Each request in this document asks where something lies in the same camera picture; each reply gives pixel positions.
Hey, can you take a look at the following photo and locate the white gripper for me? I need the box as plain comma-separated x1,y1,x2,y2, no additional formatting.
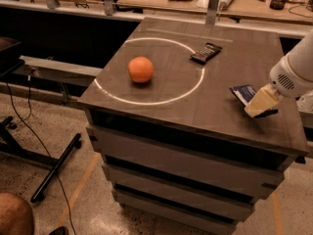
245,55,309,118

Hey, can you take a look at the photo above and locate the blue rxbar blueberry bar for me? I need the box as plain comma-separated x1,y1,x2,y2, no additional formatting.
229,85,279,118

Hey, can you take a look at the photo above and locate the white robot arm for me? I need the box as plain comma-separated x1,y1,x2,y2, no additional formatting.
245,31,313,118

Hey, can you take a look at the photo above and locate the black round cup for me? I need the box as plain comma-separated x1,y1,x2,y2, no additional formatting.
270,0,288,10

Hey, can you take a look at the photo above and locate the grey drawer cabinet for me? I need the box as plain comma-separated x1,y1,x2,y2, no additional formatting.
80,18,308,235

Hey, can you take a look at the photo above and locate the orange ball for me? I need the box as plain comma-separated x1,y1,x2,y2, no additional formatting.
128,57,154,83

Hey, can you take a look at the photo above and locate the black shoe tip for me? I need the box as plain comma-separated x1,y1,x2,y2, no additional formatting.
48,226,68,235

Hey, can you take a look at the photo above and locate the black rolling stand base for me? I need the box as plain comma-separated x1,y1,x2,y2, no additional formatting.
0,117,81,204

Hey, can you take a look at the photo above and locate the black floor cable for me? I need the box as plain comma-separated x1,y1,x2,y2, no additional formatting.
4,70,78,235

